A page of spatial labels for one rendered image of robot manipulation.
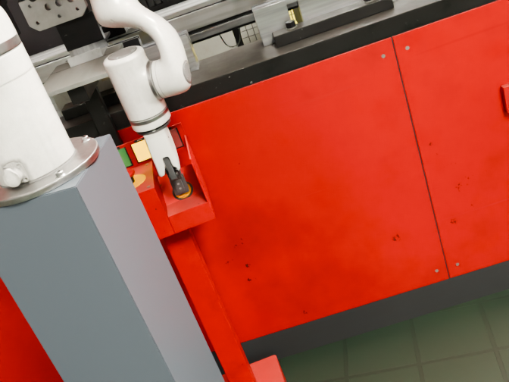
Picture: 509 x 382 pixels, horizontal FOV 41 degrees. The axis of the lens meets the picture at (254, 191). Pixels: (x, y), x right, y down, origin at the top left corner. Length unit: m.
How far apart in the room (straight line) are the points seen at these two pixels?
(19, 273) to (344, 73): 0.94
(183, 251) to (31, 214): 0.61
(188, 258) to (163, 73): 0.45
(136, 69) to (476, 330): 1.18
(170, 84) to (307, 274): 0.79
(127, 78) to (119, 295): 0.48
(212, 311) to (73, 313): 0.62
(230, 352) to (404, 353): 0.51
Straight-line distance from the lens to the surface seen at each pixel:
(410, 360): 1.93
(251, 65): 1.63
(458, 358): 1.91
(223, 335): 1.68
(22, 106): 0.98
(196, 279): 1.58
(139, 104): 1.36
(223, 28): 2.01
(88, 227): 0.98
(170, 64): 1.32
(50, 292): 1.06
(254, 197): 1.76
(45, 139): 1.00
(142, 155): 1.55
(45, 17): 1.76
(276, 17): 1.74
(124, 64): 1.33
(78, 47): 1.80
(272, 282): 1.90
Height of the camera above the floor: 1.31
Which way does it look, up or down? 26 degrees down
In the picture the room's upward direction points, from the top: 20 degrees counter-clockwise
